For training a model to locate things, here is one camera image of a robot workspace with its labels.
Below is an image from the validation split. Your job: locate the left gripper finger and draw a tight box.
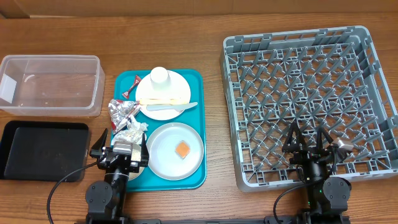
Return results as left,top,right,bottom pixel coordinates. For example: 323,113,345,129
91,128,108,151
140,133,149,167

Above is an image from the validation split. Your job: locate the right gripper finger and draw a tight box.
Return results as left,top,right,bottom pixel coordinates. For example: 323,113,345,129
282,121,308,152
315,126,333,151

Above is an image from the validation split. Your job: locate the white small bowl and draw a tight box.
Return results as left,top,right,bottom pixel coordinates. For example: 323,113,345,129
129,167,144,180

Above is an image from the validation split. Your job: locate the white napkin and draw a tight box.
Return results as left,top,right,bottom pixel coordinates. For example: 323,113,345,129
111,117,148,146

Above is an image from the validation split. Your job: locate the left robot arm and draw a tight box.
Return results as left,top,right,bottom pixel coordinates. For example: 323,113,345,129
85,130,149,223

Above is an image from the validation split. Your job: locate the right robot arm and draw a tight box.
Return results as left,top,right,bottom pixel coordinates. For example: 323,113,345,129
273,122,353,224

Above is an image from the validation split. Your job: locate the grey plastic dishwasher rack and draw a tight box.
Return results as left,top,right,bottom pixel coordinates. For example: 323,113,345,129
221,26,397,192

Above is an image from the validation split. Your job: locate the grey round plate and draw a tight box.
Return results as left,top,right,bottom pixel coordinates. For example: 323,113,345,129
147,123,205,180

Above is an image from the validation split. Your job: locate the orange food cube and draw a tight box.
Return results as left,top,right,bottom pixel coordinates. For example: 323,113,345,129
175,141,190,159

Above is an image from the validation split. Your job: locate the silver foil wrapper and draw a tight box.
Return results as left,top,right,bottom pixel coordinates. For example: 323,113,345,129
108,99,141,134

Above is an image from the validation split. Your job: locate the light grey plastic knife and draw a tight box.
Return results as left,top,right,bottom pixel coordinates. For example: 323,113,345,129
146,102,198,111

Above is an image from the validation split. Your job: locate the teal plastic tray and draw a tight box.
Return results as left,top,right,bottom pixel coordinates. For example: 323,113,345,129
127,69,206,192

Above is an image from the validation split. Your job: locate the yellow plastic fork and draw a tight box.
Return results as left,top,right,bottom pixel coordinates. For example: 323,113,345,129
138,98,189,105

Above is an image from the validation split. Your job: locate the red sauce packet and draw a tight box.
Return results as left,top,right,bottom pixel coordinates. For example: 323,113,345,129
122,75,141,100

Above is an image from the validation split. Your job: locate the black plastic tray bin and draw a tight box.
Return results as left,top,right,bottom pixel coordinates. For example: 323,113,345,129
1,120,91,182

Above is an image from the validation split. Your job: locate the clear plastic bin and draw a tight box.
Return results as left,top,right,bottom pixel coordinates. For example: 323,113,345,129
1,55,105,116

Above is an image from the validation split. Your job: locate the pink round plate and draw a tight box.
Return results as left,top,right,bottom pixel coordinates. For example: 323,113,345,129
135,70,191,121

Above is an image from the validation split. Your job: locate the white paper cup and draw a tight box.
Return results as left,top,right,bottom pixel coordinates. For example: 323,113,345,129
149,67,171,91

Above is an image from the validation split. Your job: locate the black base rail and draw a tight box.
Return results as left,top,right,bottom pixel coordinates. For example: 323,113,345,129
74,215,351,224

